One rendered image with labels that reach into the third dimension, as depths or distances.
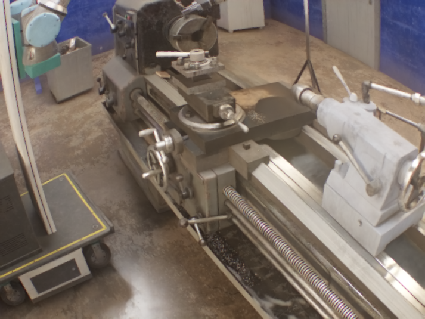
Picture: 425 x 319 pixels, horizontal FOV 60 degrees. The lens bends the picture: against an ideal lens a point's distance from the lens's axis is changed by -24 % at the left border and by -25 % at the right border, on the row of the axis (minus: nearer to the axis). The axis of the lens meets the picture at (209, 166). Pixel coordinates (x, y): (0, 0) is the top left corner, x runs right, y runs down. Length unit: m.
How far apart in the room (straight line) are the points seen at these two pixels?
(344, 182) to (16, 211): 1.49
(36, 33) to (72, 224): 1.22
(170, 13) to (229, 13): 3.53
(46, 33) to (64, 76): 2.94
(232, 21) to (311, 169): 4.34
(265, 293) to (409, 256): 0.67
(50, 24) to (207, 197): 0.98
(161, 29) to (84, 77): 2.17
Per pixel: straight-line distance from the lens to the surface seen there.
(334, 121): 1.49
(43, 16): 1.59
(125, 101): 2.67
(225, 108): 1.70
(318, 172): 1.94
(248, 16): 6.23
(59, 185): 2.74
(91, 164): 3.45
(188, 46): 2.44
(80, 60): 4.54
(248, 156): 1.74
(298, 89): 1.70
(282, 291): 1.85
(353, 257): 1.39
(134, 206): 2.97
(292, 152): 2.05
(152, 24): 2.54
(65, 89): 4.58
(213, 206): 1.85
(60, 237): 2.36
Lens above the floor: 1.83
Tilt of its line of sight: 34 degrees down
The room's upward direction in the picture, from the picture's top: 3 degrees counter-clockwise
